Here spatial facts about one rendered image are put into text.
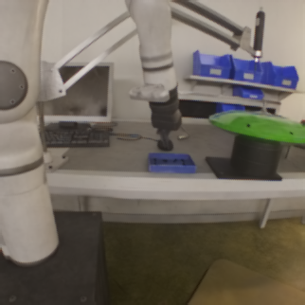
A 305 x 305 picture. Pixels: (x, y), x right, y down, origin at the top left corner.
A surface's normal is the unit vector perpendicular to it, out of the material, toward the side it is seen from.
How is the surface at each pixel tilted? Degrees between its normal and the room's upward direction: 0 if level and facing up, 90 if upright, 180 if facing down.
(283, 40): 90
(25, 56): 89
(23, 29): 89
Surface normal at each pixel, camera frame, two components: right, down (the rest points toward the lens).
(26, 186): 0.78, 0.24
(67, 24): 0.04, 0.33
